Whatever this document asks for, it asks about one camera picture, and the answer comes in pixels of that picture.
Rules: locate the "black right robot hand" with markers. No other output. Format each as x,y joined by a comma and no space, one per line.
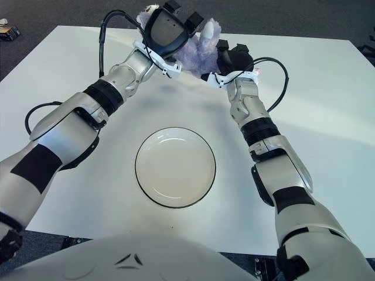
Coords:
237,60

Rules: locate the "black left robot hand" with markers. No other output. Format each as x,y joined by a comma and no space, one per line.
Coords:
164,29

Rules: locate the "purple plush bunny doll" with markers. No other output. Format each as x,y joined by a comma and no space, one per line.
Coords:
199,55

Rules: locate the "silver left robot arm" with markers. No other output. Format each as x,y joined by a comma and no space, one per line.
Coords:
67,120

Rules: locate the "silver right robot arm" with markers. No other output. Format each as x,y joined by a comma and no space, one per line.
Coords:
281,169

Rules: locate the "white plate with black rim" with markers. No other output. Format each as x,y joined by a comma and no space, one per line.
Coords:
175,169

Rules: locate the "black chair base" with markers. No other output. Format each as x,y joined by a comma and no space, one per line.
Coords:
368,51

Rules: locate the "black and orange box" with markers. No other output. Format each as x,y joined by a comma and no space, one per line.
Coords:
8,32

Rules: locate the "white crumpled cloth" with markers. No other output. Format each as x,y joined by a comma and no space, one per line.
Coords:
3,21

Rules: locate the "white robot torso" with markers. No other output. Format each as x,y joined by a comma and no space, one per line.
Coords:
161,263

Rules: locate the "black table bracket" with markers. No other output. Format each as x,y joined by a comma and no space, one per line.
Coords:
76,241
263,270

